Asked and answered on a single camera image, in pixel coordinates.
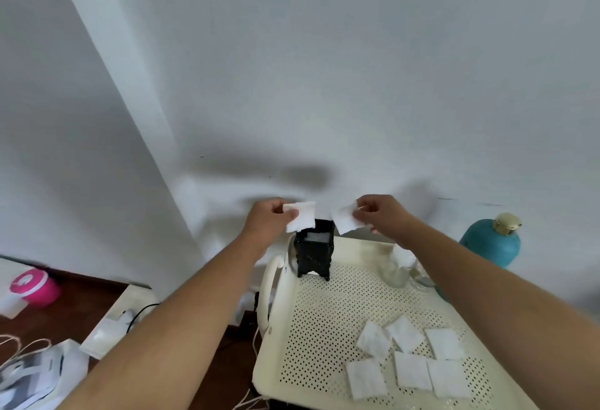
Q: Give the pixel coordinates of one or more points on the person's left hand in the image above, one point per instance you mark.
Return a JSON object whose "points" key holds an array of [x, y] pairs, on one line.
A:
{"points": [[263, 222]]}

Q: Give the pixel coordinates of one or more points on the person's right hand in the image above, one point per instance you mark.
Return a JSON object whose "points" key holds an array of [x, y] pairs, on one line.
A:
{"points": [[386, 217]]}

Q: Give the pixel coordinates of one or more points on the person's right thumb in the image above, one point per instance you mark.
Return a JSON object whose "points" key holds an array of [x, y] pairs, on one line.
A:
{"points": [[362, 210]]}

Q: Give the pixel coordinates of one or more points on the person's left thumb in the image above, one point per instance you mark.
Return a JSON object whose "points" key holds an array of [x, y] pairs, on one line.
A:
{"points": [[290, 212]]}

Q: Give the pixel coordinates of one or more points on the square white cotton pad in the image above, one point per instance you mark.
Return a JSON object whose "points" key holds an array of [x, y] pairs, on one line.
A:
{"points": [[302, 217], [346, 220]]}

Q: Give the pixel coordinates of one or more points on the person's left forearm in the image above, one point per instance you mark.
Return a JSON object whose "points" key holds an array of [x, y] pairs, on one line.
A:
{"points": [[178, 325]]}

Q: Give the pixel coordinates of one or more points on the person's right forearm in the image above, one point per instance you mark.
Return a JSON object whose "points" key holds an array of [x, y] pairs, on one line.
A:
{"points": [[497, 311]]}

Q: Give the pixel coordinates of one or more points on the stack of pads in holder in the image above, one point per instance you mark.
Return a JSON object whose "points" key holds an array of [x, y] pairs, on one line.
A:
{"points": [[315, 237]]}

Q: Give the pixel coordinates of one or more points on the black ornate pad holder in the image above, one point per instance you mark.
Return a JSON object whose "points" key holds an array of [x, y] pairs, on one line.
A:
{"points": [[314, 255]]}

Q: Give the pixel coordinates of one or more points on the clear glass jar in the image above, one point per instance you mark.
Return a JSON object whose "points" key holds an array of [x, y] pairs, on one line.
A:
{"points": [[397, 269], [421, 277]]}

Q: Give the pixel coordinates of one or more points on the cream perforated cart tray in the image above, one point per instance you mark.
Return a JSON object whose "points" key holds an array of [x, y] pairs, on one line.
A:
{"points": [[323, 330]]}

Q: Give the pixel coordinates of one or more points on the teal bottle with gold cap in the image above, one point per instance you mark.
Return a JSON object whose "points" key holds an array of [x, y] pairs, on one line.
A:
{"points": [[494, 243]]}

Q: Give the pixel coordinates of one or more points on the spread of white cotton pads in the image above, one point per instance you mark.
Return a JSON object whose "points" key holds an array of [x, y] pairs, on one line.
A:
{"points": [[412, 367]]}

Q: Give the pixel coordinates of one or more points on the white flat box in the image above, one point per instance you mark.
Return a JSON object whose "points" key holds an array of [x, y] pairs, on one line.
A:
{"points": [[117, 323]]}

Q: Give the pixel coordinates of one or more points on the pink round container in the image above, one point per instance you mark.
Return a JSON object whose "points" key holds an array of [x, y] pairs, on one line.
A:
{"points": [[38, 289]]}

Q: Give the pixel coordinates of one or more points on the white paper slip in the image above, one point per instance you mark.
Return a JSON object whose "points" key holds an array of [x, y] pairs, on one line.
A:
{"points": [[10, 306]]}

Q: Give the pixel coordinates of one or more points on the white paper shopping bag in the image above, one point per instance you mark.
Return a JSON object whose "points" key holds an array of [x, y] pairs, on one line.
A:
{"points": [[35, 372]]}

